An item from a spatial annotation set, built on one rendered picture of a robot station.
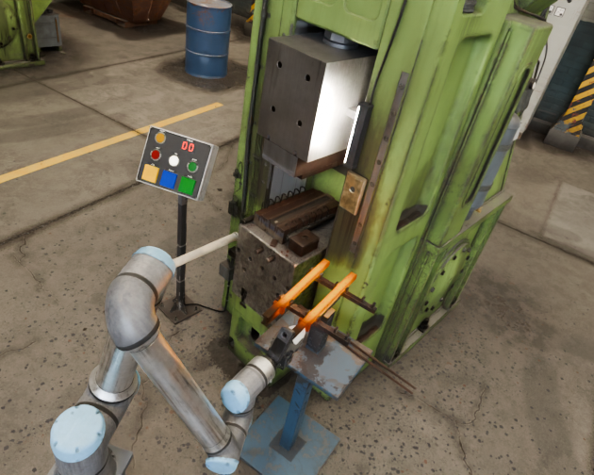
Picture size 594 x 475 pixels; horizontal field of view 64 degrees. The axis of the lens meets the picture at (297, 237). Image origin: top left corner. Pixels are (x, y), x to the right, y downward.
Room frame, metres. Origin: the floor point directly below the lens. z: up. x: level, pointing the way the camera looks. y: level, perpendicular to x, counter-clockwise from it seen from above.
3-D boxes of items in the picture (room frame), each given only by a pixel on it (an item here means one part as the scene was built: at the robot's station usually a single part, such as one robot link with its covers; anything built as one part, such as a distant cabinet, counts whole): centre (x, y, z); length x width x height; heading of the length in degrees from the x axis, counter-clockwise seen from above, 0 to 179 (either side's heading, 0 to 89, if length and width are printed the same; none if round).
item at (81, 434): (0.74, 0.52, 0.79); 0.17 x 0.15 x 0.18; 176
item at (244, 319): (1.95, -0.03, 0.23); 0.55 x 0.37 x 0.47; 143
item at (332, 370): (1.32, -0.16, 0.75); 0.40 x 0.30 x 0.02; 63
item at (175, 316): (2.08, 0.64, 0.05); 0.22 x 0.22 x 0.09; 53
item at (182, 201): (2.08, 0.63, 0.54); 0.04 x 0.04 x 1.08; 53
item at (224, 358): (1.77, 0.17, 0.01); 0.58 x 0.39 x 0.01; 53
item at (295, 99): (1.95, -0.02, 1.56); 0.42 x 0.39 x 0.40; 143
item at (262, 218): (1.98, 0.02, 0.96); 0.42 x 0.20 x 0.09; 143
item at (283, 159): (1.98, 0.02, 1.32); 0.42 x 0.20 x 0.10; 143
